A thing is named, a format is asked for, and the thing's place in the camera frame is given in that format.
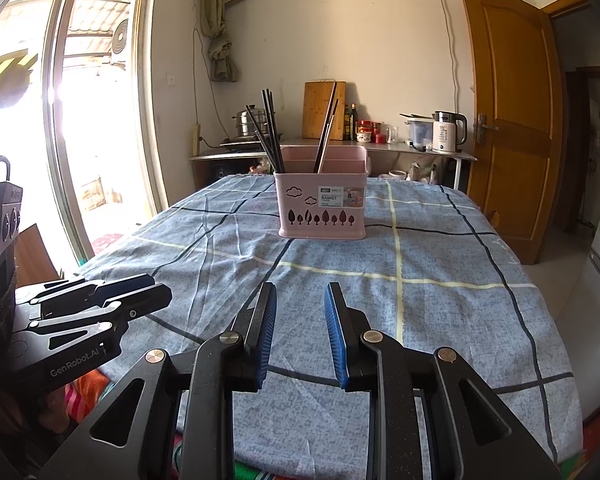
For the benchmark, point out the red patterned rug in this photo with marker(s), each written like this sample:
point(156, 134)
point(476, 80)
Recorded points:
point(107, 242)

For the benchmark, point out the bamboo cutting board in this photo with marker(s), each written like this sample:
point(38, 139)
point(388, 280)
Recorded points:
point(315, 110)

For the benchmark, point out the person's left hand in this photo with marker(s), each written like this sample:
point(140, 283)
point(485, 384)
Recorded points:
point(20, 415)

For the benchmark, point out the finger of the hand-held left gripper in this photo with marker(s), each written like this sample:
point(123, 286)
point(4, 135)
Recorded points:
point(80, 292)
point(130, 307)

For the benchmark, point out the black chopstick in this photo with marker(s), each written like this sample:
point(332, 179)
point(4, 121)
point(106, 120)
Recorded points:
point(262, 135)
point(265, 147)
point(269, 120)
point(275, 125)

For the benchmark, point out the wooden door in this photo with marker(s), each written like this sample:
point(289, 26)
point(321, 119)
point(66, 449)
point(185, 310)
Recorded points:
point(510, 110)

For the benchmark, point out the light wooden chopstick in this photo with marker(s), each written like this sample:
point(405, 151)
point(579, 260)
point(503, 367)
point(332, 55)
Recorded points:
point(331, 130)
point(327, 120)

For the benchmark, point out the steel steamer pot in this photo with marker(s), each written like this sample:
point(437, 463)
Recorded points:
point(245, 127)

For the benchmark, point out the black induction cooker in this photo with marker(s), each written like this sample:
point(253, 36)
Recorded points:
point(235, 144)

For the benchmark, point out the white electric kettle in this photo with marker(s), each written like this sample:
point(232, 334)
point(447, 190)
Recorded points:
point(447, 135)

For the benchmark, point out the beige power strip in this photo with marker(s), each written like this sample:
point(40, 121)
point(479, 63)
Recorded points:
point(196, 139)

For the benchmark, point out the tied beige curtain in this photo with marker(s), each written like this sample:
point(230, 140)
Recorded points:
point(220, 35)

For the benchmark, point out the dark oil bottle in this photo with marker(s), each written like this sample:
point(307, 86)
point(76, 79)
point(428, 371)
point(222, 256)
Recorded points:
point(351, 122)

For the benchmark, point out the outdoor air conditioner unit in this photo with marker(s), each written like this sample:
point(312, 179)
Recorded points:
point(120, 42)

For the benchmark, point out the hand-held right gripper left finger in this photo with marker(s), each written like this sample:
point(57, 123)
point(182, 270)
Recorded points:
point(262, 340)

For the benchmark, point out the sliding glass door frame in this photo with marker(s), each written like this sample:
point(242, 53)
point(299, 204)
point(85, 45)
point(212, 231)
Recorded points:
point(60, 135)

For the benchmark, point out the steel kitchen counter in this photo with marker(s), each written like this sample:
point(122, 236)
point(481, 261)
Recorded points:
point(405, 149)

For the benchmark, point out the blue plaid tablecloth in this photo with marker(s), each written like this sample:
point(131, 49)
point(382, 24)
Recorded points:
point(430, 310)

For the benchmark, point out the clear plastic container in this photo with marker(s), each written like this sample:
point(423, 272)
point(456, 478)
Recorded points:
point(420, 134)

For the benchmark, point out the clear drinking glass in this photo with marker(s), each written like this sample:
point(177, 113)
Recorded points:
point(392, 135)

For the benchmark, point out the pink utensil basket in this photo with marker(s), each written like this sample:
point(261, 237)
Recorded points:
point(320, 220)

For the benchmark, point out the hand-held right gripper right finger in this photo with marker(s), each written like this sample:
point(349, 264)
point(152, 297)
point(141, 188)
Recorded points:
point(337, 340)

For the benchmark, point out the low steel stand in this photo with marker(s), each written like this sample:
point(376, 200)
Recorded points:
point(220, 160)

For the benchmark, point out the red lidded jars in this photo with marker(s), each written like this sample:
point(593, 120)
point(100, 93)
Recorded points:
point(367, 132)

